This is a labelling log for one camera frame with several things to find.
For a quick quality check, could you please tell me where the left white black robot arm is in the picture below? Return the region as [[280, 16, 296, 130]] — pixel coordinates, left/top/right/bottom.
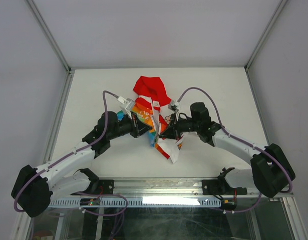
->
[[11, 111, 152, 218]]

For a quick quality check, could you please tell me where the white red rainbow kids jacket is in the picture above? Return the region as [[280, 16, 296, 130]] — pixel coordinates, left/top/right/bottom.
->
[[132, 76, 186, 164]]

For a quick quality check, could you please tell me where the small black connector box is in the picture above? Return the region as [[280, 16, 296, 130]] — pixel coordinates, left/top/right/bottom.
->
[[220, 199, 237, 211]]

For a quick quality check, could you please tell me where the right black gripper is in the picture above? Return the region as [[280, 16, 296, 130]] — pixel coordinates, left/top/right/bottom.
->
[[159, 112, 200, 141]]

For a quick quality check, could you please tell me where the aluminium mounting rail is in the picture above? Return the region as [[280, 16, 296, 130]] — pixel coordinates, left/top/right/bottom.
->
[[53, 176, 294, 198]]

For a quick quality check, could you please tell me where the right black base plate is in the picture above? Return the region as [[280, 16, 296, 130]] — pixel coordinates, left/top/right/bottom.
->
[[201, 179, 247, 196]]

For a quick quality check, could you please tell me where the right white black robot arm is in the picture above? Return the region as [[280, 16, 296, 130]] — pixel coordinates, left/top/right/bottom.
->
[[159, 101, 295, 198]]

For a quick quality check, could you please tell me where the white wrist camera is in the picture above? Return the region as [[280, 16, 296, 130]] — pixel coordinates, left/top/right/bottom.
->
[[117, 96, 135, 117], [168, 100, 180, 118]]

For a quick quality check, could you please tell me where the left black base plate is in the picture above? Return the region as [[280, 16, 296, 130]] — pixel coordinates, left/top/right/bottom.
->
[[72, 179, 114, 196]]

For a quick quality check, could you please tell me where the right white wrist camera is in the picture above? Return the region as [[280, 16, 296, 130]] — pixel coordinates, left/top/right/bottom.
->
[[168, 100, 180, 118]]

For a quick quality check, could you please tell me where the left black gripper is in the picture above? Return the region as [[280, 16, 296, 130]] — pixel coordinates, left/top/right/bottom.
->
[[107, 111, 152, 141]]

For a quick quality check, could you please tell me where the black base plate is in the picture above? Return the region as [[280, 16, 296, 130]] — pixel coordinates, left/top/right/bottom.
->
[[201, 179, 247, 196], [72, 179, 114, 196]]

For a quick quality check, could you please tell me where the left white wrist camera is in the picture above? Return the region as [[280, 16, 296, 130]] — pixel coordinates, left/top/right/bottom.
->
[[117, 96, 135, 117]]

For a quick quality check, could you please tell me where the white slotted cable duct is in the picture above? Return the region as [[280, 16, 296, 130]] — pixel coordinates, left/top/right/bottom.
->
[[49, 196, 221, 209]]

